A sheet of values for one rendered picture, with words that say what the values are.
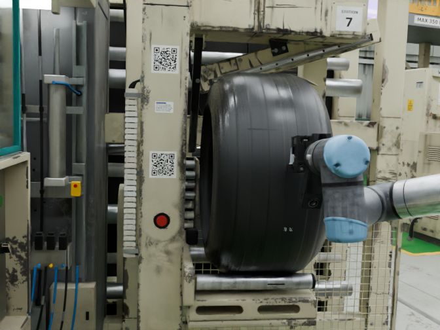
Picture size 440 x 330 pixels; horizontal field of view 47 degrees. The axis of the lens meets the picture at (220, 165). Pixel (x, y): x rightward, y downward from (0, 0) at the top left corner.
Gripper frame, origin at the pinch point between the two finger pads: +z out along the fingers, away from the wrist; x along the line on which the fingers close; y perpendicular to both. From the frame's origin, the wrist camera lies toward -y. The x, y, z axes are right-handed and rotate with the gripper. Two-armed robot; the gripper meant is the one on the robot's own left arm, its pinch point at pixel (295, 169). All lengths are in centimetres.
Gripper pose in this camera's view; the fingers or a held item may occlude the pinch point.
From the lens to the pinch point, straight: 122.7
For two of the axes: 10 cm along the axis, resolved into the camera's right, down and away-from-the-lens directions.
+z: -1.2, 0.2, 9.9
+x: -9.9, -0.2, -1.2
